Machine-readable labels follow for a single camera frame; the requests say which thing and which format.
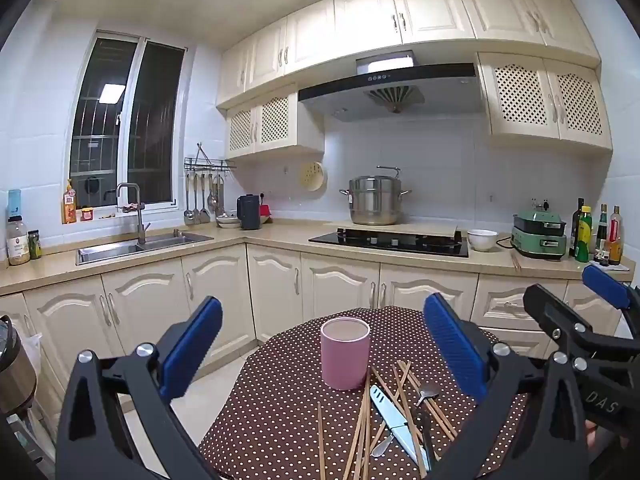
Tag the cream lattice door cabinet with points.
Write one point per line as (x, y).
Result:
(545, 100)
(272, 120)

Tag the black electric kettle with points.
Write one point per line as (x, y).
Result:
(248, 212)

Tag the blue bottle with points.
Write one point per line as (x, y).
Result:
(14, 202)

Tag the white label jar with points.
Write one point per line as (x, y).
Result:
(18, 245)

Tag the silver rice cooker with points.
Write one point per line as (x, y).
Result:
(15, 375)

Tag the small red container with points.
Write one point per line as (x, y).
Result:
(265, 212)

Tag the brown bottle red cap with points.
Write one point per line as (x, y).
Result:
(615, 240)

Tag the stacked white dishes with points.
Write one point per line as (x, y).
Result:
(227, 220)

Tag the green bottle yellow cap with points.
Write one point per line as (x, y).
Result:
(583, 242)

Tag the white plastic bag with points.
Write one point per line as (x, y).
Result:
(34, 352)

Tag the cream upper wall cabinets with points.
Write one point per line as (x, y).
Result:
(435, 5)

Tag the white bowl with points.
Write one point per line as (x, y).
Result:
(482, 241)

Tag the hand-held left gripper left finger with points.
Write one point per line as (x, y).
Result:
(192, 347)

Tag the pair of brown chopsticks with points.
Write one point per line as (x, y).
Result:
(515, 262)

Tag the small red box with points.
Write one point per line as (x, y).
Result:
(87, 214)

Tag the metal faucet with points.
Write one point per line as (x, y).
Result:
(141, 220)

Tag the row of hanging kitchen utensils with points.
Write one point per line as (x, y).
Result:
(204, 205)

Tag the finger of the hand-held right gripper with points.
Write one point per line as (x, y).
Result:
(550, 312)
(605, 285)

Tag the green electric cooker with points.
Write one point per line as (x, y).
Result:
(539, 237)

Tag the metal spoon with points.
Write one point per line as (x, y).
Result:
(429, 392)

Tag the orange dish soap bottle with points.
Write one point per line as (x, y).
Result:
(70, 207)

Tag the white framed window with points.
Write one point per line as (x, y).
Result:
(150, 125)

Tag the brown polka dot tablecloth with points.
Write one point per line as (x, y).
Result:
(280, 400)

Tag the cream round strainer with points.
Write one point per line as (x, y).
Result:
(312, 176)

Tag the black induction cooktop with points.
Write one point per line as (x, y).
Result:
(390, 242)

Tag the black and grey range hood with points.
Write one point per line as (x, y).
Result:
(400, 90)

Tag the light blue sheathed knife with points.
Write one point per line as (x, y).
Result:
(387, 407)

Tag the cream base cabinets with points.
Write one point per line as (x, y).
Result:
(140, 300)

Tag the dark sauce bottle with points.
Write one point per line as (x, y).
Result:
(601, 235)

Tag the pink cup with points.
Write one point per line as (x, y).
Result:
(345, 360)

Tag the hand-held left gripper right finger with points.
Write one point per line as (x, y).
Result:
(455, 350)

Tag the metal wall rack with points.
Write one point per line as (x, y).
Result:
(210, 162)

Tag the dark glass oil bottle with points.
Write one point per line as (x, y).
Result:
(576, 225)

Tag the stainless steel steamer pot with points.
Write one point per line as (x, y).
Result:
(375, 200)

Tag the stainless steel sink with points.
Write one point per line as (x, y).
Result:
(125, 249)

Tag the pile of wooden chopsticks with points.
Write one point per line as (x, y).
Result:
(364, 435)

